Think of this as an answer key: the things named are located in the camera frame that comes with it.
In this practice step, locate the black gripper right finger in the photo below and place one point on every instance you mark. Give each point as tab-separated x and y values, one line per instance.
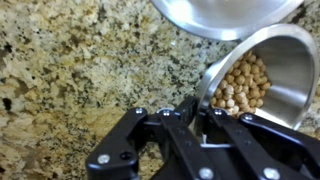
253	146

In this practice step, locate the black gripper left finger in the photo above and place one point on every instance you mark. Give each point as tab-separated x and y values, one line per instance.
113	150

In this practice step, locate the dried chickpeas pile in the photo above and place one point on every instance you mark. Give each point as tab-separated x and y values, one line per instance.
240	86

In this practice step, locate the small stainless steel bowl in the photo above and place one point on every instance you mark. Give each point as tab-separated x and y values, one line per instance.
286	66
226	16

